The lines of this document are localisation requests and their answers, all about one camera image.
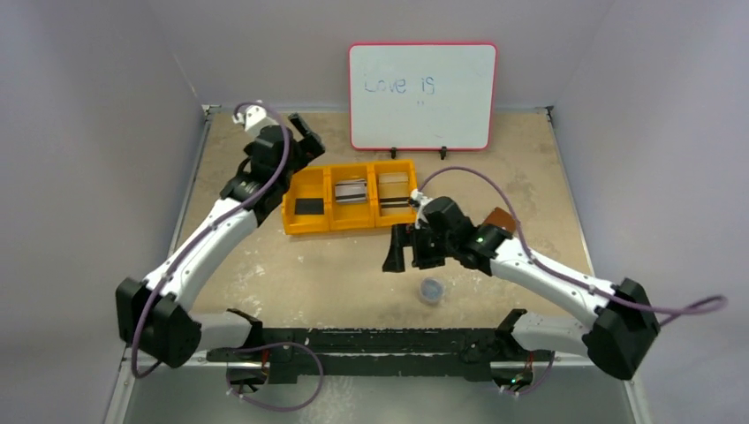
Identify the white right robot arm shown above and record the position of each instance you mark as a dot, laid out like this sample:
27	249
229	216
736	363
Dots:
610	324

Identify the black card in bin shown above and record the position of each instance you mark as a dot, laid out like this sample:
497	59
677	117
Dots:
309	207

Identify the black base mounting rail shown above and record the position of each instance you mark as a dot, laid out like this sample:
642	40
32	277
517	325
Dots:
473	354

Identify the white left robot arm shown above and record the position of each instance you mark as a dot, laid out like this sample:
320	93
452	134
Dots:
153	313

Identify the small clear plastic cup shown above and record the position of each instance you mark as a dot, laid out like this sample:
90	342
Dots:
431	291

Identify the yellow three-compartment plastic bin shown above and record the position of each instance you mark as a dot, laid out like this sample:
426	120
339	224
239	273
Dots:
318	182

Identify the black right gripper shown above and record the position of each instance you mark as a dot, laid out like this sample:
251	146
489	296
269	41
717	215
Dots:
415	246

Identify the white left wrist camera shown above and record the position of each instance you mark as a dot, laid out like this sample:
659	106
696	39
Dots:
253	118

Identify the striped card stack in bin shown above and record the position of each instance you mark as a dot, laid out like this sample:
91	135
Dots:
352	191

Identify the brown leather card holder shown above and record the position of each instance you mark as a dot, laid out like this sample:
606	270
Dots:
503	219

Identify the pink-framed whiteboard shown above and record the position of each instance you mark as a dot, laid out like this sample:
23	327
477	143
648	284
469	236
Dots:
421	95

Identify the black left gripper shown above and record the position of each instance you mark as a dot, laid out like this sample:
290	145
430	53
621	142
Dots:
311	145

